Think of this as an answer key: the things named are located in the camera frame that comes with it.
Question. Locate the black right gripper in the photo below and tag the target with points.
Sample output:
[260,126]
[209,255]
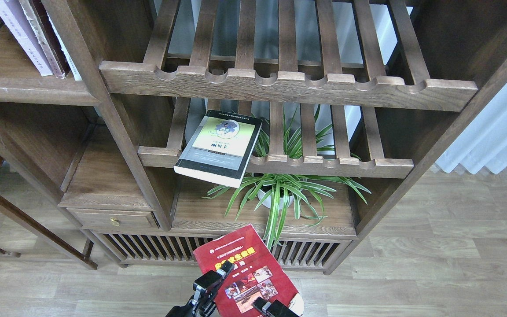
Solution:
[275,309]

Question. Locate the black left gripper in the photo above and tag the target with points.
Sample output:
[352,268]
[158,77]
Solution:
[201,303]

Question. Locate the red paperback book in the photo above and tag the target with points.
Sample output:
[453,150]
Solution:
[256,274]

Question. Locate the white lilac book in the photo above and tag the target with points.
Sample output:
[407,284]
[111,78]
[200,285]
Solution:
[13,16]

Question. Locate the right slatted cabinet door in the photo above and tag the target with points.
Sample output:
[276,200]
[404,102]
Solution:
[308,254]

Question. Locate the slatted cabinet door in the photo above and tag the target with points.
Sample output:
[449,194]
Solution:
[131,246]
[308,254]

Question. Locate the green spider plant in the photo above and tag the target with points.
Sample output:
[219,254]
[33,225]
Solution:
[280,192]

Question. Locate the left slatted cabinet door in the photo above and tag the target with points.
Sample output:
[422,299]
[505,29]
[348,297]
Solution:
[131,246]

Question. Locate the black green cover book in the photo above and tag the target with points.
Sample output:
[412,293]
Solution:
[220,148]

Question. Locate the wooden drawer brass knob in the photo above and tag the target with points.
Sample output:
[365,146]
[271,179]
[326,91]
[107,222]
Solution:
[114,219]

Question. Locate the dark wooden bookshelf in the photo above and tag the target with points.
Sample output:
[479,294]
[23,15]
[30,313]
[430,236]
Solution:
[397,79]

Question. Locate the white upright book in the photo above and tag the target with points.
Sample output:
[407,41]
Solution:
[68,58]

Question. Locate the white curtain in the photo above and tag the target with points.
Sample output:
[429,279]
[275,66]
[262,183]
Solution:
[483,144]

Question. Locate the worn brown upright book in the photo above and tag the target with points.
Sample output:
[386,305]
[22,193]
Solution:
[40,23]

